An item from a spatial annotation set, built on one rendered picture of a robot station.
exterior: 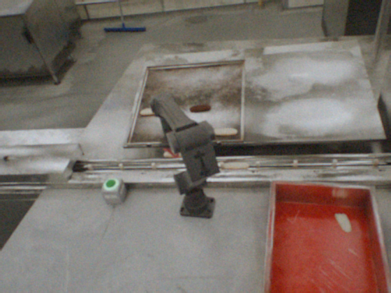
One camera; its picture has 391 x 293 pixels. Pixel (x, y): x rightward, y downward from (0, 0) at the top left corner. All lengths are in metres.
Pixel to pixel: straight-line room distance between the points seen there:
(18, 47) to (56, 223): 2.82
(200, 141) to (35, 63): 3.36
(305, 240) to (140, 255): 0.54
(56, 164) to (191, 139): 0.83
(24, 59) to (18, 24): 0.39
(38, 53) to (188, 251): 3.12
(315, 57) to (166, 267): 1.16
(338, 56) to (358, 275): 1.01
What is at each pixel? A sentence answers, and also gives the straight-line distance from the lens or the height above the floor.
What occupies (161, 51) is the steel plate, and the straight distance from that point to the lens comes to 2.34.
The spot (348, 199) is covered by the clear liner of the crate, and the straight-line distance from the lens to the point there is 1.27.
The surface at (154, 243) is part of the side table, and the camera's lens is 1.25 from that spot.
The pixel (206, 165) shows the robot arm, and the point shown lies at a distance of 0.84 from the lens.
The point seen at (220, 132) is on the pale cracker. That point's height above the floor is 0.91.
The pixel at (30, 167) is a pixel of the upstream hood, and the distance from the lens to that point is 1.59.
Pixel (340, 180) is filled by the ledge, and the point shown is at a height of 0.86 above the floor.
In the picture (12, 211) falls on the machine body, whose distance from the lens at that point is 1.85.
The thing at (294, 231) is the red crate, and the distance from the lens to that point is 1.22.
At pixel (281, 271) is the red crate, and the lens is 1.15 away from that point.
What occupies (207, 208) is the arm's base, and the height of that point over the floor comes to 0.84.
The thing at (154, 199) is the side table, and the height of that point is 0.82.
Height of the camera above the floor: 1.84
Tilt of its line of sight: 42 degrees down
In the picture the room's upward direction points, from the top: 11 degrees counter-clockwise
